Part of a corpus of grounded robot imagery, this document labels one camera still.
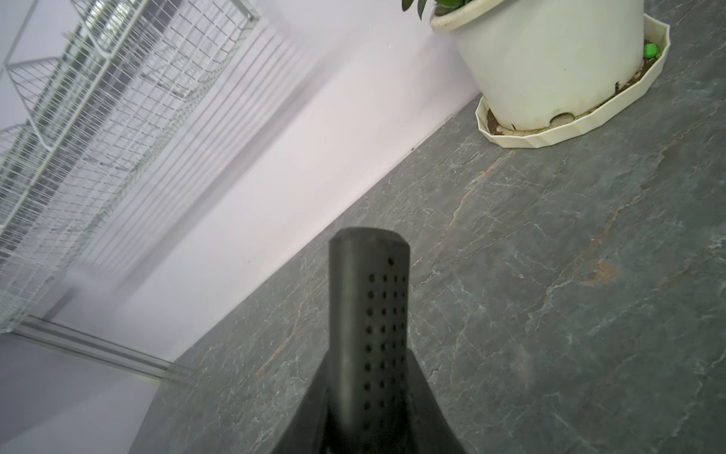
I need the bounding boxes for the orange handled claw hammer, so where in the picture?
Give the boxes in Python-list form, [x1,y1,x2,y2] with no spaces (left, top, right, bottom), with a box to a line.
[328,227,410,453]

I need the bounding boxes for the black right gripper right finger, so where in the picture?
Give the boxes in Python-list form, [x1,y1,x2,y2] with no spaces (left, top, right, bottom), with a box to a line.
[406,349,465,454]

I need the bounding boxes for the white wire wall shelf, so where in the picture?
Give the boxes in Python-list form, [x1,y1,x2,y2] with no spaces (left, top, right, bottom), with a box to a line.
[0,0,319,333]

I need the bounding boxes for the aluminium frame profiles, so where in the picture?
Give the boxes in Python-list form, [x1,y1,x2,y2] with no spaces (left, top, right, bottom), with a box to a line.
[9,316,190,382]

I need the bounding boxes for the green potted plant white pot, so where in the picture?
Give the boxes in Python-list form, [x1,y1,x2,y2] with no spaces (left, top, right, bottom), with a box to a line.
[402,0,645,132]

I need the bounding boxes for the white plant saucer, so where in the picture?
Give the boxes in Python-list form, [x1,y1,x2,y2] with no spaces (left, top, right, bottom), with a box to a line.
[475,13,672,151]

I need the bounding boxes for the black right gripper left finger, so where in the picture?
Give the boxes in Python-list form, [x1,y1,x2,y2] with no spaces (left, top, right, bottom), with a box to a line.
[272,353,329,454]

